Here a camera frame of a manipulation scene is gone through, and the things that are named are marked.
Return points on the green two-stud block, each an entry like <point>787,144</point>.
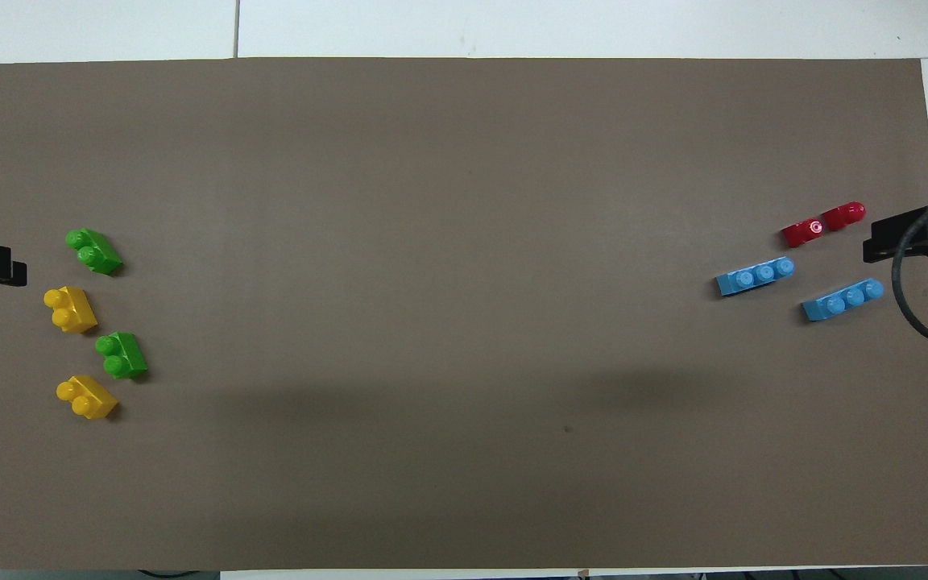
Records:
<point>97,254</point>
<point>126,354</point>

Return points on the blue three-stud block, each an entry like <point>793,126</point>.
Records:
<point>838,304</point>
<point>754,278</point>

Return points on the small red rounded block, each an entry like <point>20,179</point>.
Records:
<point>844,216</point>
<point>798,234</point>

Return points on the yellow two-stud block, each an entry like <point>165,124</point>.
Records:
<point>73,314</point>
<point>92,399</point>

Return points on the brown table mat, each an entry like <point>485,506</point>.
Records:
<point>464,451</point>

